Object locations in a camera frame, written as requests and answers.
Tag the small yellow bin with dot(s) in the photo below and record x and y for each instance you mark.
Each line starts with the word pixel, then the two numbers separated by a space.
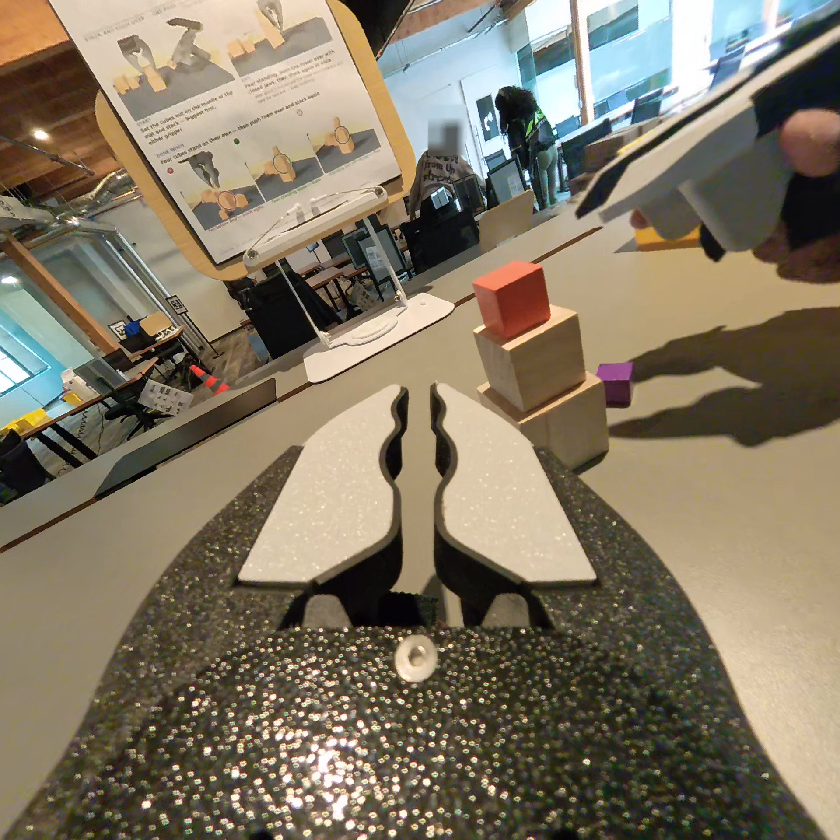
pixel 26 425

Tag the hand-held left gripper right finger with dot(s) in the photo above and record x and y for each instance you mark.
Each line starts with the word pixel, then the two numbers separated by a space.
pixel 512 512

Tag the black case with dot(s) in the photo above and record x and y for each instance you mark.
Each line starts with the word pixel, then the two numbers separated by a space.
pixel 439 243

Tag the black table panel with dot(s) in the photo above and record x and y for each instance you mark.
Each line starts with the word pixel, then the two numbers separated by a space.
pixel 197 433

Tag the medium wooden cube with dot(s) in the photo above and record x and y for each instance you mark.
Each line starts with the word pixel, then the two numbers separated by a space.
pixel 531 367

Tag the large wooden cube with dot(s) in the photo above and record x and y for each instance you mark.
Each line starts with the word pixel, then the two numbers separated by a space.
pixel 571 426

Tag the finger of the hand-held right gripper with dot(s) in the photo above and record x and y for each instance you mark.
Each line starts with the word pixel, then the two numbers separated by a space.
pixel 715 170
pixel 709 111

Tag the red cube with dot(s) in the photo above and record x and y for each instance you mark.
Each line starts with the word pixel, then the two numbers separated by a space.
pixel 512 295

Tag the framed sign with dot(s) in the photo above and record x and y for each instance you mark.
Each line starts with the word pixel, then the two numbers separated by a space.
pixel 374 253

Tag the large yellow bin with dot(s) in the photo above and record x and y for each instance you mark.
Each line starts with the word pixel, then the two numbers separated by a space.
pixel 656 241

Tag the striped traffic cone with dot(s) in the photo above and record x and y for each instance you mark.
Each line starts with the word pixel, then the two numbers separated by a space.
pixel 211 382

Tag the arrow wall sign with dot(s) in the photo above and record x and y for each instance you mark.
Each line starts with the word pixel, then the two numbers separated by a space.
pixel 485 117

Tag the black cloth cover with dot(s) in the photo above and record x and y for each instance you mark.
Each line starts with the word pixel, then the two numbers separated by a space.
pixel 289 315

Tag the plywood panel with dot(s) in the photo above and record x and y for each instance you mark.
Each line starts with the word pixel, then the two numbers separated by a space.
pixel 506 220

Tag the wooden instruction board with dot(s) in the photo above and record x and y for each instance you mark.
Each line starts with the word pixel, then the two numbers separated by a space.
pixel 229 98

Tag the printed paper sheet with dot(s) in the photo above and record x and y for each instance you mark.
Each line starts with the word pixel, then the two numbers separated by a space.
pixel 167 397

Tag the purple cube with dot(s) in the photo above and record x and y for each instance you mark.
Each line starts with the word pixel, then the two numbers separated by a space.
pixel 615 387

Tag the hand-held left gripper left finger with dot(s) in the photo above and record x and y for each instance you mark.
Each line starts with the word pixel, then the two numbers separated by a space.
pixel 328 505

